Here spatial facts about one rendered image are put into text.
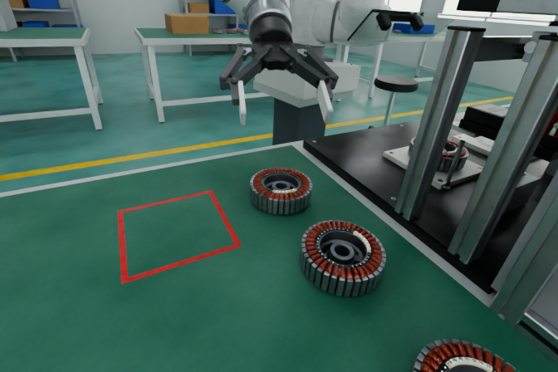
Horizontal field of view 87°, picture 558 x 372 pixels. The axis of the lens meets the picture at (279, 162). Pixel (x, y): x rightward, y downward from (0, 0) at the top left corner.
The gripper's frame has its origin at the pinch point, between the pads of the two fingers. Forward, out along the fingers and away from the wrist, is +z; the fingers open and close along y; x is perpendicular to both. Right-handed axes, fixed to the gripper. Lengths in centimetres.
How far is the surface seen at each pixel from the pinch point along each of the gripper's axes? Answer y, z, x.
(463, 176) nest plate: -36.5, 7.5, -11.3
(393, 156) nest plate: -26.4, -0.8, -15.9
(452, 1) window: -387, -428, -209
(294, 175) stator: -2.7, 4.3, -12.6
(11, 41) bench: 152, -172, -115
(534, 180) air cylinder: -41.4, 13.1, -3.4
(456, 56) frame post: -18.5, 3.9, 14.1
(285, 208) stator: 0.4, 11.6, -10.2
